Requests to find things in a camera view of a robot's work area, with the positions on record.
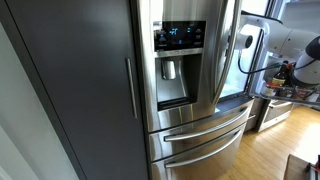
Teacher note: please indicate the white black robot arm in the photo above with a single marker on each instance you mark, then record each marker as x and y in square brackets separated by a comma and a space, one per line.
[290, 36]

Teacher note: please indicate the shallow stainless refrigerator drawer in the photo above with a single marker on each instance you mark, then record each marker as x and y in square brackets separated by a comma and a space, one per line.
[200, 123]

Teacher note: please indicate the stainless steel refrigerator body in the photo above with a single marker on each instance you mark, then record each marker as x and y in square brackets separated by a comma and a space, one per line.
[233, 86]

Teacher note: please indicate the refrigerator door with dispenser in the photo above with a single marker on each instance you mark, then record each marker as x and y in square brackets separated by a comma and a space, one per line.
[186, 10]

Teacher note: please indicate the deep stainless refrigerator drawer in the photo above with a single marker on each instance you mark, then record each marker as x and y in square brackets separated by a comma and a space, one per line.
[200, 166]

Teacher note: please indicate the refrigerator door with shelf bins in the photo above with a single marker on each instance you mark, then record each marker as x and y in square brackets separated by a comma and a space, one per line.
[296, 13]

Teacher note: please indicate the water dispenser recess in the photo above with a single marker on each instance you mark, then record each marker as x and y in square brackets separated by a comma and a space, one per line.
[173, 86]

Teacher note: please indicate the dispenser control panel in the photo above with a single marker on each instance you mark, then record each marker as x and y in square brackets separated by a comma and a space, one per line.
[180, 35]

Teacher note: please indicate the dark grey tall cabinet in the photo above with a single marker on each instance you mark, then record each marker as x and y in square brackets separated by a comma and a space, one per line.
[83, 83]

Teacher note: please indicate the jar with red lid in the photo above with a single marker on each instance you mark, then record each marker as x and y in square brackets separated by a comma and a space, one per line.
[271, 90]

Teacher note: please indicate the stainless steel background appliance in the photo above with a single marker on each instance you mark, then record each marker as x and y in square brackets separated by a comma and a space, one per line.
[276, 113]

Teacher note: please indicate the dark bottle yellow label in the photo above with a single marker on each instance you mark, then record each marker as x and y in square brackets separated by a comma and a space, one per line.
[280, 79]

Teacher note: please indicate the orange jar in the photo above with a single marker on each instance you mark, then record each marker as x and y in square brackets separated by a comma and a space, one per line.
[299, 94]

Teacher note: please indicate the white door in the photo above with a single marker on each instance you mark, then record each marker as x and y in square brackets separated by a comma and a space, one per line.
[20, 116]

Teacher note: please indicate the white container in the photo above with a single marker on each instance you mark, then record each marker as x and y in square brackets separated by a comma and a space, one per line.
[313, 96]

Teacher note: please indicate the brown cardboard box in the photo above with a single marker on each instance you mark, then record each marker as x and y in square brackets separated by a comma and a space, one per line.
[295, 170]

